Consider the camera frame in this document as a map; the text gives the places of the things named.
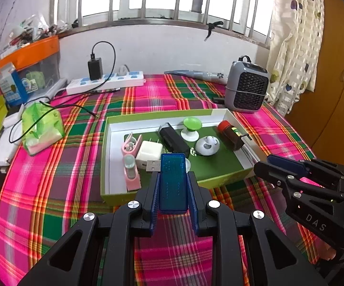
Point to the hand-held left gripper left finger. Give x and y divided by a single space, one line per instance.
154 202

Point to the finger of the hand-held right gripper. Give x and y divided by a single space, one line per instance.
267 171
282 162

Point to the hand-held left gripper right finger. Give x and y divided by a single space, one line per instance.
194 202

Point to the translucent blue USB tester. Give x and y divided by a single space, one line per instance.
172 184

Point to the pink clip with green pad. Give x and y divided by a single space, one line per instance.
131 181

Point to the green cardboard box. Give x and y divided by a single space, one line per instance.
219 181

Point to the translucent white round cap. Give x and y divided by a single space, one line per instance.
187 166

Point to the white USB charger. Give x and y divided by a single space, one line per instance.
148 155

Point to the brown medicine bottle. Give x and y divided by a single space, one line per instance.
228 134

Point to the white koala face hook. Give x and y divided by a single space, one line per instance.
203 149

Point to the black lighter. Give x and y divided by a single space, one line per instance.
175 141

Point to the green topped white knob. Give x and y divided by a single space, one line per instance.
191 122

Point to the person's right hand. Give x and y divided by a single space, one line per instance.
328 251

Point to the grey mini heater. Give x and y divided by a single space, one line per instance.
246 86

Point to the wooden wardrobe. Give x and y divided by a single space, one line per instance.
332 80

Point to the pink green plaid tablecloth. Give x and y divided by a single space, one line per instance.
56 184

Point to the grey floral folded umbrella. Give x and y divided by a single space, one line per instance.
195 74

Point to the dotted cream curtain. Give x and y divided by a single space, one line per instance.
294 35

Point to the white power strip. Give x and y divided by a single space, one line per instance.
112 80

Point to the green tissue pack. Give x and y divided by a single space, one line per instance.
42 128

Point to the white plug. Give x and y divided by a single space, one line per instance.
123 71

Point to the black power adapter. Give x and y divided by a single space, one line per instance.
95 69

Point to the white side table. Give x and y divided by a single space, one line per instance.
3 158

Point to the blue and white carton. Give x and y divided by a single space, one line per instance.
12 86

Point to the orange lidded storage container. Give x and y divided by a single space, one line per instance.
32 50

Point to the pile of small sundries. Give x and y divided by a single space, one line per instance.
32 28

